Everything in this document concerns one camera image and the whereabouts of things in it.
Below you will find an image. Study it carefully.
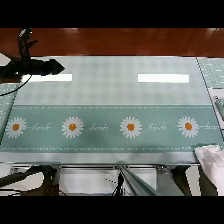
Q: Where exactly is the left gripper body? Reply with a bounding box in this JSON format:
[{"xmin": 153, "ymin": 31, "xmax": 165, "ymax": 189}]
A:
[{"xmin": 32, "ymin": 58, "xmax": 66, "ymax": 77}]

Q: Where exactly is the silver frame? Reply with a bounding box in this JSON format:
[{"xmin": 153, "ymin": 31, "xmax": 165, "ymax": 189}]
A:
[{"xmin": 0, "ymin": 161, "xmax": 224, "ymax": 196}]

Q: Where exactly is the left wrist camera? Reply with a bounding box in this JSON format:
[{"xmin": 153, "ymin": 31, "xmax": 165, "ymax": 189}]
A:
[{"xmin": 17, "ymin": 28, "xmax": 39, "ymax": 62}]

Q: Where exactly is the white garment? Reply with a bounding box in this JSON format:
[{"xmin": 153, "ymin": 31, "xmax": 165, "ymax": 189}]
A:
[{"xmin": 193, "ymin": 143, "xmax": 224, "ymax": 196}]

